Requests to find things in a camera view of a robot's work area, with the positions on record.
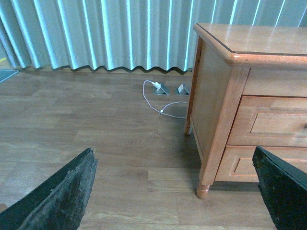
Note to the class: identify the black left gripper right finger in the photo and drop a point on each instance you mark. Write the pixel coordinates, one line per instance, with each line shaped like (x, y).
(283, 188)

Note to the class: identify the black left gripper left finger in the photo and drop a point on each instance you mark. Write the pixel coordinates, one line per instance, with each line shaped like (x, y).
(59, 203)

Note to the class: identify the wooden drawer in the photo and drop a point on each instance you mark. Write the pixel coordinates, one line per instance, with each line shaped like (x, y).
(237, 166)
(270, 121)

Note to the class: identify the wooden nightstand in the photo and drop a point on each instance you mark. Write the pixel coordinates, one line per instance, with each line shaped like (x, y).
(232, 61)

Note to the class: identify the right metal floor socket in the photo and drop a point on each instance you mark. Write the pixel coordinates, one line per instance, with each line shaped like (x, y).
(182, 90)

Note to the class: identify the metal floor socket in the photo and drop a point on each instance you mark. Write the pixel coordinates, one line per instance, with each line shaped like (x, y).
(182, 90)
(163, 90)

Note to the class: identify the left metal floor socket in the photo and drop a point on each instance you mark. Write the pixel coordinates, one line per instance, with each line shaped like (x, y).
(163, 90)

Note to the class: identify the grey pleated curtain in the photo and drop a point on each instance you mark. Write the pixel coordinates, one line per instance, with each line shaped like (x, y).
(125, 33)

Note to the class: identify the white wall charger plug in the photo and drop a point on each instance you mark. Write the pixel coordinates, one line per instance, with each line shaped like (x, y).
(156, 85)

